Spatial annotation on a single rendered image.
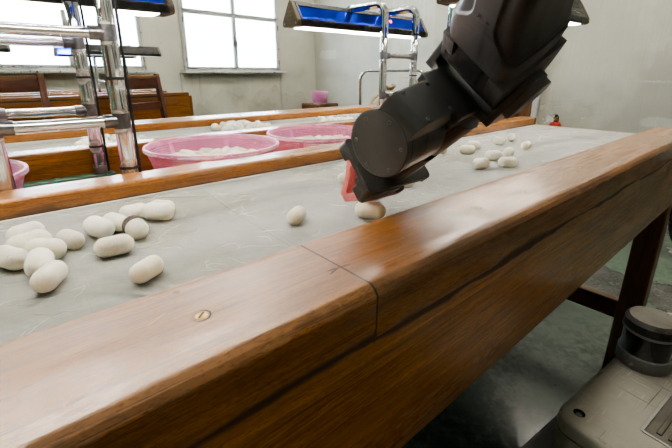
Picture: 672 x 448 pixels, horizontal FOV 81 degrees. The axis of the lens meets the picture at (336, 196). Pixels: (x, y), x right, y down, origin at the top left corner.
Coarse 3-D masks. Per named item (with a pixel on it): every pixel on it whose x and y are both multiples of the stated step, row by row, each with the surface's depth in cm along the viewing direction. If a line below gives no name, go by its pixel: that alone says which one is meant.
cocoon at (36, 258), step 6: (30, 252) 34; (36, 252) 34; (42, 252) 34; (48, 252) 34; (30, 258) 33; (36, 258) 33; (42, 258) 33; (48, 258) 33; (54, 258) 35; (24, 264) 33; (30, 264) 32; (36, 264) 33; (42, 264) 33; (24, 270) 33; (30, 270) 32; (36, 270) 32; (30, 276) 33
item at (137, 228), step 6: (132, 222) 40; (138, 222) 41; (144, 222) 41; (126, 228) 40; (132, 228) 40; (138, 228) 40; (144, 228) 41; (132, 234) 40; (138, 234) 40; (144, 234) 41
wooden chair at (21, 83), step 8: (0, 80) 215; (8, 80) 217; (16, 80) 219; (24, 80) 221; (32, 80) 223; (40, 80) 225; (0, 88) 215; (8, 88) 218; (16, 88) 220; (24, 88) 222; (32, 88) 224; (40, 88) 225; (48, 104) 228
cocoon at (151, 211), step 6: (150, 204) 46; (156, 204) 46; (162, 204) 46; (168, 204) 46; (144, 210) 46; (150, 210) 46; (156, 210) 46; (162, 210) 46; (168, 210) 46; (174, 210) 47; (144, 216) 46; (150, 216) 46; (156, 216) 46; (162, 216) 46; (168, 216) 46
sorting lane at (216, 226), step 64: (576, 128) 125; (192, 192) 58; (256, 192) 58; (320, 192) 58; (448, 192) 58; (64, 256) 38; (128, 256) 38; (192, 256) 38; (256, 256) 38; (0, 320) 28; (64, 320) 28
